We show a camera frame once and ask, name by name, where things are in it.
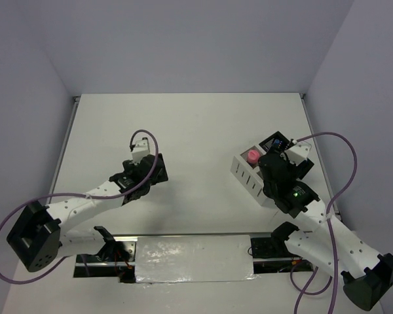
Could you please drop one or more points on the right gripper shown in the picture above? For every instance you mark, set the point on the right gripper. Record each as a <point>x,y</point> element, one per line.
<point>293,167</point>

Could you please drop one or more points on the silver taped panel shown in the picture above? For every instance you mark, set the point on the silver taped panel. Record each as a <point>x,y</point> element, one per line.
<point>193,259</point>

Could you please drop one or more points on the white compartment organizer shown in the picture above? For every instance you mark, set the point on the white compartment organizer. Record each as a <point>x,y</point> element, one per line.
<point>250,177</point>

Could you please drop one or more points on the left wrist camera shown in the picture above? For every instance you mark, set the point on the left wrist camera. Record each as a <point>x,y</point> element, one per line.
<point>139,150</point>

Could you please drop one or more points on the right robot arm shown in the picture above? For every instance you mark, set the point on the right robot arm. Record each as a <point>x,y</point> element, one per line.
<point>318,236</point>

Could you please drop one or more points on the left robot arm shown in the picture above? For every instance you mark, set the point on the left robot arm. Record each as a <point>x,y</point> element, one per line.
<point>45,232</point>

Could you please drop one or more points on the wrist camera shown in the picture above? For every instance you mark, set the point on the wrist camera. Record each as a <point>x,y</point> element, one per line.
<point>139,150</point>
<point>298,151</point>

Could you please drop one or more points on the pink-capped pen tube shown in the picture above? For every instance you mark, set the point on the pink-capped pen tube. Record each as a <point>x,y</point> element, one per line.
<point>253,156</point>

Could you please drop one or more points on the black tray container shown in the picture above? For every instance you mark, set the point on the black tray container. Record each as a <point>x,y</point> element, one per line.
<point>268,146</point>

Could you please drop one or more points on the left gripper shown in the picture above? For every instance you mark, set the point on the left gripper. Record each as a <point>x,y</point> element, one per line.
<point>162,176</point>

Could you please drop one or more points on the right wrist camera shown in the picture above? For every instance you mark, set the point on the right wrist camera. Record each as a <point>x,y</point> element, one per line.
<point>298,151</point>

